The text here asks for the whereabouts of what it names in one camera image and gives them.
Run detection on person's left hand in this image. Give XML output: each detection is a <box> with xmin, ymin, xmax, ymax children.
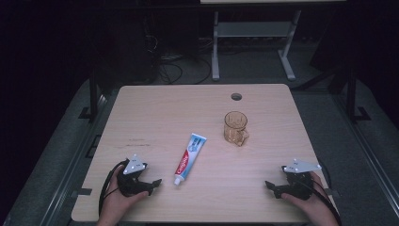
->
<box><xmin>97</xmin><ymin>165</ymin><xmax>151</xmax><ymax>222</ymax></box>

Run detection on black metal stand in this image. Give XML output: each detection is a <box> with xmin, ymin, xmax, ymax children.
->
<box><xmin>78</xmin><ymin>70</ymin><xmax>104</xmax><ymax>121</ymax></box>
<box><xmin>343</xmin><ymin>67</ymin><xmax>372</xmax><ymax>124</ymax></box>

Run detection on person's right hand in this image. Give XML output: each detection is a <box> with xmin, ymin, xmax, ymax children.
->
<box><xmin>280</xmin><ymin>170</ymin><xmax>335</xmax><ymax>222</ymax></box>

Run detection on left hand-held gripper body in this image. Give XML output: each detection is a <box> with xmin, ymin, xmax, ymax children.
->
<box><xmin>117</xmin><ymin>153</ymin><xmax>149</xmax><ymax>198</ymax></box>

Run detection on metal floor rail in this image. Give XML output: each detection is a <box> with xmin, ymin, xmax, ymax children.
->
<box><xmin>39</xmin><ymin>93</ymin><xmax>109</xmax><ymax>226</ymax></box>
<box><xmin>333</xmin><ymin>93</ymin><xmax>399</xmax><ymax>218</ymax></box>

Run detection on black floor cables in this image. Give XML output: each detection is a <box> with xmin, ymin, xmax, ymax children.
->
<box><xmin>150</xmin><ymin>34</ymin><xmax>214</xmax><ymax>86</ymax></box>

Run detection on white and blue toothpaste tube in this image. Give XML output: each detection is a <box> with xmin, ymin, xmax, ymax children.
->
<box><xmin>173</xmin><ymin>133</ymin><xmax>208</xmax><ymax>186</ymax></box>

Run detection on amber glass mug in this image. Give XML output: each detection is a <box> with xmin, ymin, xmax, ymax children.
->
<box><xmin>223</xmin><ymin>110</ymin><xmax>250</xmax><ymax>148</ymax></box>

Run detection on white metal desk frame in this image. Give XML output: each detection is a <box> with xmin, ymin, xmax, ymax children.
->
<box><xmin>211</xmin><ymin>8</ymin><xmax>303</xmax><ymax>82</ymax></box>

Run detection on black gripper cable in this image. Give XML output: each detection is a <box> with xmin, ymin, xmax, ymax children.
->
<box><xmin>309</xmin><ymin>163</ymin><xmax>343</xmax><ymax>226</ymax></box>
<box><xmin>98</xmin><ymin>159</ymin><xmax>130</xmax><ymax>218</ymax></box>

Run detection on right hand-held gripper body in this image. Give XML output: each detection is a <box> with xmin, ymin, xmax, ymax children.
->
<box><xmin>279</xmin><ymin>157</ymin><xmax>323</xmax><ymax>202</ymax></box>

